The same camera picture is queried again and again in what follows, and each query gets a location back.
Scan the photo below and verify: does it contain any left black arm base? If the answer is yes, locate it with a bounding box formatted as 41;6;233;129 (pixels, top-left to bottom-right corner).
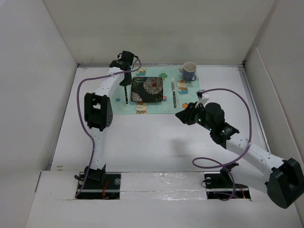
74;173;121;200

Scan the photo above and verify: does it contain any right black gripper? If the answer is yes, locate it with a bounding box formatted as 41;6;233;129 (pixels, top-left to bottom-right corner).
174;102;214;132

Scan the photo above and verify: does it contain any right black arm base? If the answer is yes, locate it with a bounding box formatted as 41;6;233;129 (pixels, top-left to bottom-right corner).
201;171;251;200

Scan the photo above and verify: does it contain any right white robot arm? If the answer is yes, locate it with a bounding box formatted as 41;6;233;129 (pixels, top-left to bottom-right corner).
176;103;304;209

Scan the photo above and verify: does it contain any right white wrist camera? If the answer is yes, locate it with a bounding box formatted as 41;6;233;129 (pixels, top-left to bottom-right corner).
195;90;209;108

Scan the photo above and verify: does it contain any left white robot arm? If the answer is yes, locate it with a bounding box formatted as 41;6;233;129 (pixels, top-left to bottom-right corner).
84;51;135;188

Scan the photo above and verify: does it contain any knife with patterned handle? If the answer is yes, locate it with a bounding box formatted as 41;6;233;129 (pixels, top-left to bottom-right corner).
171;78;177;108

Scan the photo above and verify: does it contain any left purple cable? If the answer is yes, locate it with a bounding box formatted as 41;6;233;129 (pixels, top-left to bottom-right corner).
75;55;142;198

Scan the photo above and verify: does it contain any black floral square plate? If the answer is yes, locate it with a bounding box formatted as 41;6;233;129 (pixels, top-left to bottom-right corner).
131;77;163;103

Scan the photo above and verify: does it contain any fork with dark handle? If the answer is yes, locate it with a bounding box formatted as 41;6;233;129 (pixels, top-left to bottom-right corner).
124;86;129;104

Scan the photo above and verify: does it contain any purple mug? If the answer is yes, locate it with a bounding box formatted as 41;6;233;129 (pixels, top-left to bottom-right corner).
182;62;197;81

